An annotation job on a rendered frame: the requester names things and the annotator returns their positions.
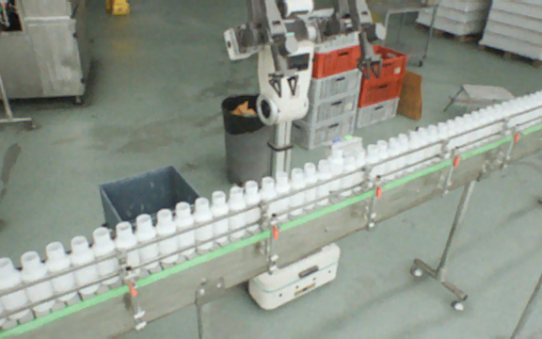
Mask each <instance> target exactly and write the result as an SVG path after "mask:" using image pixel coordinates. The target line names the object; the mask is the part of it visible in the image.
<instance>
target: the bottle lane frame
mask: <svg viewBox="0 0 542 339"><path fill-rule="evenodd" d="M521 134H524V135H525V136H524V137H522V136H519V137H518V141H517V142H515V141H514V143H513V146H512V149H511V151H510V154H509V156H510V159H509V160H508V161H507V166H508V165H510V164H512V163H515V162H517V161H519V160H520V159H522V158H524V157H526V156H529V155H531V154H533V153H537V152H539V151H541V150H542V124H541V125H538V126H536V127H534V128H530V129H529V130H526V131H524V132H521ZM511 137H512V136H510V137H506V138H503V139H501V140H498V141H495V142H493V143H492V142H491V143H490V144H488V145H486V146H483V147H482V148H479V149H478V148H477V150H472V151H471V152H469V153H468V152H467V153H465V154H462V155H461V156H463V157H465V159H464V160H462V159H460V158H459V160H458V163H457V166H456V167H455V166H454V167H453V170H452V173H451V177H450V180H449V181H450V182H451V185H450V186H449V187H448V192H449V191H452V190H454V189H456V188H458V187H461V186H463V185H465V184H468V183H470V182H472V181H475V180H477V179H479V176H480V173H481V170H482V168H483V166H484V165H485V164H488V163H490V162H492V161H493V162H494V166H493V169H492V171H491V172H493V171H495V170H499V169H500V163H498V162H497V160H496V157H497V154H499V153H500V152H499V149H500V147H501V146H502V150H501V152H502V153H503V154H505V153H506V150H507V148H508V145H509V142H510V139H511ZM451 159H452V158H451ZM451 159H450V160H447V161H446V160H445V162H442V163H440V164H438V165H435V164H434V165H435V166H434V167H431V168H430V167H429V169H423V170H422V171H419V172H417V173H414V174H410V175H409V176H407V177H405V176H404V178H402V179H397V178H396V179H397V181H394V182H390V183H389V184H386V185H384V187H385V188H386V189H387V191H386V192H385V191H384V190H382V192H381V196H380V198H379V199H378V198H377V199H376V204H375V214H376V218H375V220H374V224H376V223H378V222H380V221H382V220H384V219H386V218H390V217H392V216H396V215H399V214H401V213H403V212H405V211H407V210H409V209H411V208H414V207H416V206H418V205H420V204H423V203H425V202H429V201H431V200H433V199H435V198H437V197H439V196H440V193H441V190H442V189H441V188H439V187H438V179H440V178H441V177H442V178H443V179H445V178H446V175H447V172H448V168H449V166H450V162H451ZM441 170H443V173H442V176H441V177H440V172H441ZM373 195H374V191H373V190H371V191H369V192H366V193H364V192H363V194H361V195H358V196H357V195H356V197H354V198H351V199H349V198H348V200H346V201H344V202H341V201H340V202H339V203H337V204H332V203H331V204H332V206H329V207H327V208H325V207H324V206H323V207H324V209H322V210H320V211H316V210H315V209H314V210H315V212H314V213H312V214H307V213H306V214H307V215H306V216H305V217H303V218H301V217H299V219H297V220H294V221H291V220H290V222H289V223H286V224H284V225H282V224H280V226H279V227H280V228H282V229H283V232H282V233H281V232H280V231H279V236H278V238H277V239H275V252H274V253H275V254H276V255H277V256H278V260H277V262H276V265H277V267H279V266H283V265H285V264H287V263H289V262H292V261H293V260H295V259H298V258H300V257H302V256H303V255H306V254H308V253H310V252H312V251H315V250H318V249H321V248H322V247H324V246H326V245H329V244H331V243H333V242H335V241H338V240H340V239H342V238H345V237H347V236H349V235H350V234H354V233H356V232H358V231H361V230H363V229H365V228H366V225H365V224H366V222H368V221H367V220H366V219H368V217H367V216H368V214H370V213H369V212H368V211H367V215H366V219H364V217H363V216H362V215H363V211H364V210H366V208H364V204H365V201H368V200H369V204H368V210H370V209H371V204H372V199H373ZM261 231H262V232H261V233H259V234H251V236H250V237H248V238H245V239H243V238H242V237H241V236H240V237H241V240H240V241H237V242H235V243H232V242H231V241H230V242H231V243H230V244H229V245H228V246H225V247H221V246H220V245H219V247H220V248H219V249H217V250H213V251H210V250H209V253H206V254H204V255H199V254H198V257H197V258H194V259H192V260H188V259H187V258H185V259H186V262H184V263H181V264H179V265H176V264H175V263H174V266H173V267H170V268H168V269H163V268H162V267H161V268H162V271H160V272H157V273H155V274H151V273H150V272H149V276H148V277H145V278H143V279H141V280H140V279H138V282H137V283H136V284H137V286H138V290H136V291H138V293H139V300H138V302H140V305H141V310H142V311H144V312H145V314H144V317H143V318H144V321H145V322H146V324H147V325H148V324H150V323H152V322H153V321H155V320H157V319H160V318H162V317H164V316H167V315H170V314H172V313H175V312H177V311H179V310H181V309H183V308H185V307H187V306H190V305H192V304H194V303H196V302H197V297H196V290H197V289H198V288H199V286H200V285H201V284H204V283H207V282H209V281H211V280H213V279H215V278H217V277H220V278H222V279H223V280H224V291H225V290H227V289H230V288H232V287H234V286H236V285H238V284H240V283H244V282H246V281H248V280H251V279H253V278H255V277H257V276H260V275H262V274H264V273H265V272H268V270H267V266H268V264H269V262H268V261H267V257H265V251H266V250H267V247H266V246H265V245H266V240H267V239H269V238H270V232H271V230H270V229H269V230H266V231H263V230H261ZM122 284H123V286H120V287H117V288H115V289H112V288H111V287H110V286H108V288H109V291H107V292H104V293H102V294H100V295H98V294H97V293H96V292H94V297H93V298H91V299H86V300H83V299H82V298H80V299H81V301H80V302H79V303H76V304H73V305H72V306H68V304H67V303H65V308H64V309H61V310H59V311H56V312H54V313H53V312H52V309H50V314H49V315H46V316H44V317H41V318H37V317H36V316H35V315H34V319H33V320H31V321H28V322H25V323H23V324H20V322H19V321H17V326H16V327H14V328H12V329H9V330H7V331H4V330H3V328H0V339H116V338H118V337H121V336H122V335H124V334H126V333H129V332H131V331H134V330H135V329H136V328H135V321H134V317H133V309H132V303H131V298H130V291H129V286H126V285H125V284H124V282H123V283H122Z"/></svg>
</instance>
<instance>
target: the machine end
mask: <svg viewBox="0 0 542 339"><path fill-rule="evenodd" d="M15 1H16V5H17V9H18V13H19V15H17V16H16V17H15V18H14V19H13V20H12V21H11V22H10V23H9V26H8V27H7V28H6V29H5V30H4V31H3V33H2V34H1V35H0V69H1V73H2V78H3V82H4V86H5V89H6V93H7V96H8V99H14V98H31V97H50V96H68V95H75V96H76V100H74V101H72V104H73V105H82V104H83V103H84V101H83V100H80V99H79V95H83V92H84V90H85V86H86V82H87V81H88V69H89V64H90V62H91V54H92V43H93V41H92V38H91V33H90V26H89V20H88V9H87V5H88V1H86V0H15ZM0 93H1V90H0ZM0 99H2V97H1V94H0Z"/></svg>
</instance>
